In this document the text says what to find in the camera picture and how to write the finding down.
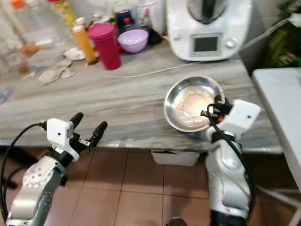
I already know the steel bowl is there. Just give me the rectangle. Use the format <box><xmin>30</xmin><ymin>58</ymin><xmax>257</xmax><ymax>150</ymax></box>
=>
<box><xmin>164</xmin><ymin>76</ymin><xmax>225</xmax><ymax>132</ymax></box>

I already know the white crumpled cloth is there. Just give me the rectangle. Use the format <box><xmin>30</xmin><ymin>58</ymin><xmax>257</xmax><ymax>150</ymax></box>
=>
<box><xmin>38</xmin><ymin>65</ymin><xmax>74</xmax><ymax>86</ymax></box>

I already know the white table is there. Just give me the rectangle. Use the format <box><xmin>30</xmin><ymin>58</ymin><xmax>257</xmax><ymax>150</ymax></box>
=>
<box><xmin>253</xmin><ymin>67</ymin><xmax>301</xmax><ymax>179</ymax></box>

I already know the white tray under counter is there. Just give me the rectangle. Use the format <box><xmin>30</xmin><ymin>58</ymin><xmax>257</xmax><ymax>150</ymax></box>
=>
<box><xmin>150</xmin><ymin>150</ymin><xmax>200</xmax><ymax>166</ymax></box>

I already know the orange sauce bottle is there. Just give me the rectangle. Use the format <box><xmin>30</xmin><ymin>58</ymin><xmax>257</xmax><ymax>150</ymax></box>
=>
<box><xmin>72</xmin><ymin>17</ymin><xmax>98</xmax><ymax>65</ymax></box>

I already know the white kitchen machine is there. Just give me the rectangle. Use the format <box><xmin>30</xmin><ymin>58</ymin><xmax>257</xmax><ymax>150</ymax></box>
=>
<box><xmin>167</xmin><ymin>0</ymin><xmax>253</xmax><ymax>62</ymax></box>

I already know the magenta plastic tumbler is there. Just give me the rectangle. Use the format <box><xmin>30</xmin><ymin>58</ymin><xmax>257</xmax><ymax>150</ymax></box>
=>
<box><xmin>87</xmin><ymin>23</ymin><xmax>122</xmax><ymax>71</ymax></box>

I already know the green leafy plant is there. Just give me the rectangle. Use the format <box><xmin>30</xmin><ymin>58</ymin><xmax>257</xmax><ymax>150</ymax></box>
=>
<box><xmin>263</xmin><ymin>21</ymin><xmax>301</xmax><ymax>69</ymax></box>

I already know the lilac plastic bowl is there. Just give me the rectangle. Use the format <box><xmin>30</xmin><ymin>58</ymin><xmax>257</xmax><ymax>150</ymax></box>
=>
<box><xmin>118</xmin><ymin>29</ymin><xmax>149</xmax><ymax>53</ymax></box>

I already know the clear bottle orange cap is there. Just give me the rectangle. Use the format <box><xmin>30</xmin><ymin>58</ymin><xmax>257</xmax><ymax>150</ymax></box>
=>
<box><xmin>9</xmin><ymin>0</ymin><xmax>52</xmax><ymax>50</ymax></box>

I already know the yellow oil bottle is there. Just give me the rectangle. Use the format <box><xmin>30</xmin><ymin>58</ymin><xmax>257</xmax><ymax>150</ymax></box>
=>
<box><xmin>49</xmin><ymin>0</ymin><xmax>78</xmax><ymax>29</ymax></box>

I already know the dark blue box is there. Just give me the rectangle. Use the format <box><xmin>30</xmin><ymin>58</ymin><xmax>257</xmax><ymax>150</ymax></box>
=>
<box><xmin>115</xmin><ymin>9</ymin><xmax>135</xmax><ymax>32</ymax></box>

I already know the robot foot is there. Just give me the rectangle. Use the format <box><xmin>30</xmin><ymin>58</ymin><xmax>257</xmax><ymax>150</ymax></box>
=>
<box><xmin>167</xmin><ymin>217</ymin><xmax>189</xmax><ymax>226</ymax></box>

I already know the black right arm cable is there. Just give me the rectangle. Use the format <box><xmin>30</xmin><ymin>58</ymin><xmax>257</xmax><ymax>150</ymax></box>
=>
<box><xmin>200</xmin><ymin>110</ymin><xmax>257</xmax><ymax>217</ymax></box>

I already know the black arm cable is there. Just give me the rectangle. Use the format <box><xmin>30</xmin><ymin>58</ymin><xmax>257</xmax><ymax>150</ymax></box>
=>
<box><xmin>0</xmin><ymin>121</ymin><xmax>48</xmax><ymax>222</ymax></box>
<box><xmin>200</xmin><ymin>110</ymin><xmax>257</xmax><ymax>217</ymax></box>

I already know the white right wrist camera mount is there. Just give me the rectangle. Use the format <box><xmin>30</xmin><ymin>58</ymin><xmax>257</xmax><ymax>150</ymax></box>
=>
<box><xmin>216</xmin><ymin>99</ymin><xmax>261</xmax><ymax>139</ymax></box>

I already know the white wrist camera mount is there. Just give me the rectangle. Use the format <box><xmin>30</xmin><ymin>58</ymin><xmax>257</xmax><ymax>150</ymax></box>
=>
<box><xmin>46</xmin><ymin>118</ymin><xmax>79</xmax><ymax>161</ymax></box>
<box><xmin>216</xmin><ymin>99</ymin><xmax>261</xmax><ymax>139</ymax></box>

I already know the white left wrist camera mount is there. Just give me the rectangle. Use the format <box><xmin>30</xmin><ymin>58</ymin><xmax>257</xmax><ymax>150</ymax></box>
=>
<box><xmin>46</xmin><ymin>118</ymin><xmax>79</xmax><ymax>161</ymax></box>

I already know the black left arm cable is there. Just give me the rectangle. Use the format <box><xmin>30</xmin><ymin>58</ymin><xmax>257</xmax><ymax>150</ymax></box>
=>
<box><xmin>0</xmin><ymin>121</ymin><xmax>48</xmax><ymax>222</ymax></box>

